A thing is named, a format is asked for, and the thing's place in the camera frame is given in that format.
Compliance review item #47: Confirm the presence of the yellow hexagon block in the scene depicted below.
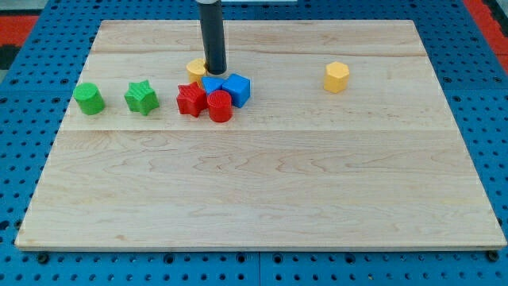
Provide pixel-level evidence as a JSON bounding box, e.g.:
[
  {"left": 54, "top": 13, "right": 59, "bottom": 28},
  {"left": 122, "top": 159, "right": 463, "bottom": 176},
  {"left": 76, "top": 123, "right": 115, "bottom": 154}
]
[{"left": 323, "top": 61, "right": 350, "bottom": 93}]

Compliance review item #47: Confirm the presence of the red cylinder block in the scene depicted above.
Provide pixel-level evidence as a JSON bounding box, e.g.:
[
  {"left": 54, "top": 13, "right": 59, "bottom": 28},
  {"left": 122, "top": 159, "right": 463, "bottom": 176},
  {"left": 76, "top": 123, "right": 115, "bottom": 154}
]
[{"left": 207, "top": 90, "right": 233, "bottom": 123}]

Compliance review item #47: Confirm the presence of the blue cube block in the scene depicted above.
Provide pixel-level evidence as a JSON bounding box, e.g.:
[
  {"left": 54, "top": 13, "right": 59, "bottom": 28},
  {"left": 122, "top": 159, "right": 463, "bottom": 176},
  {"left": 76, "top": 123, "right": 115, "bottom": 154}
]
[{"left": 222, "top": 73, "right": 251, "bottom": 108}]

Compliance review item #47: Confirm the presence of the wooden board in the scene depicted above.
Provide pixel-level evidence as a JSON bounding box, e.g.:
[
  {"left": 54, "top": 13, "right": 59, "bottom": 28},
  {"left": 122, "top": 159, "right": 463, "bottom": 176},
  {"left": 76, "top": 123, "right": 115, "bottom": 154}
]
[{"left": 15, "top": 20, "right": 506, "bottom": 252}]

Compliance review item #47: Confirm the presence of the blue triangle block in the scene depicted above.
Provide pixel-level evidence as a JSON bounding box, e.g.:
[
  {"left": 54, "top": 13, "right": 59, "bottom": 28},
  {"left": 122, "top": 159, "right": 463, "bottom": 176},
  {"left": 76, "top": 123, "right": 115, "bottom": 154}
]
[{"left": 202, "top": 76, "right": 225, "bottom": 95}]

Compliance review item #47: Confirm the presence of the red star block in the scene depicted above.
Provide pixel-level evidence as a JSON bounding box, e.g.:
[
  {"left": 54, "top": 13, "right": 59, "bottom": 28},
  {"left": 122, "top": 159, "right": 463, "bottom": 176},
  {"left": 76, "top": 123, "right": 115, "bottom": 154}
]
[{"left": 176, "top": 82, "right": 207, "bottom": 118}]

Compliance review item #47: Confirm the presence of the yellow block behind rod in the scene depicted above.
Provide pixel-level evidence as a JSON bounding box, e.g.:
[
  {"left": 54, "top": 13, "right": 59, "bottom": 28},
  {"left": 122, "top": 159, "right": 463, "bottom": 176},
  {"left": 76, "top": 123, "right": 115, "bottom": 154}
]
[{"left": 186, "top": 58, "right": 207, "bottom": 87}]

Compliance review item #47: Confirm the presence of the green star block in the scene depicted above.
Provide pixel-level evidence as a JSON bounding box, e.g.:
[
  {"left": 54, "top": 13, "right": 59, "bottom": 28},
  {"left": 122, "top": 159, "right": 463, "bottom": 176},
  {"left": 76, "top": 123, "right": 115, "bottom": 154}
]
[{"left": 124, "top": 80, "right": 160, "bottom": 116}]

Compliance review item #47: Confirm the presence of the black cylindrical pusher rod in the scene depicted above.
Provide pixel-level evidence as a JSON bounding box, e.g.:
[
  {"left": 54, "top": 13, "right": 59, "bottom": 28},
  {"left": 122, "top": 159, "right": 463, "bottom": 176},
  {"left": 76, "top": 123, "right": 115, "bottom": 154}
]
[{"left": 197, "top": 0, "right": 227, "bottom": 75}]

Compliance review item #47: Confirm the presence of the green cylinder block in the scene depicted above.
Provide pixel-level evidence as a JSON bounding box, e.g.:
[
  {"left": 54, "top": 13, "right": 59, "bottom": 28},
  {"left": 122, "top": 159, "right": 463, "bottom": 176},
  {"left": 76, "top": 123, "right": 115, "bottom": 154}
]
[{"left": 73, "top": 83, "right": 106, "bottom": 115}]

